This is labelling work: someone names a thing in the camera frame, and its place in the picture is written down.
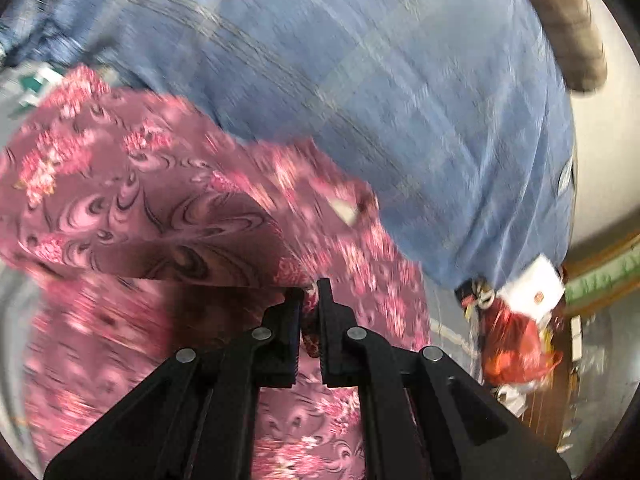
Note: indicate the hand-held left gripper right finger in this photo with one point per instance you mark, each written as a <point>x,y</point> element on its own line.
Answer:
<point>327,340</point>

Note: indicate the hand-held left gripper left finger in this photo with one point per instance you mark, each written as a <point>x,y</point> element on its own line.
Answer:
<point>292,332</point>

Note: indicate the pink floral garment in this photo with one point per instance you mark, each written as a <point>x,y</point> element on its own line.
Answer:
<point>150,185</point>

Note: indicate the person's right forearm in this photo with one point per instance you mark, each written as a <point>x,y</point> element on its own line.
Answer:
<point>565,25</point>

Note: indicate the black white small object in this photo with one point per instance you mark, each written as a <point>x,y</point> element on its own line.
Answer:
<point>475,294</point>

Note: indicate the red plastic bag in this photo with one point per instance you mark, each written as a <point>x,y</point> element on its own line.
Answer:
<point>515,345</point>

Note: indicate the white paper packet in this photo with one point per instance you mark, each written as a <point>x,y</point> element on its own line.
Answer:
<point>537,285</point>

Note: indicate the person's blue plaid shirt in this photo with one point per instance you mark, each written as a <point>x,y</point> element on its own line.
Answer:
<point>350,85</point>

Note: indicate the green patterned strip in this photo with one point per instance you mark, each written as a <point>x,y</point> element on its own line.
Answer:
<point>600,275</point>

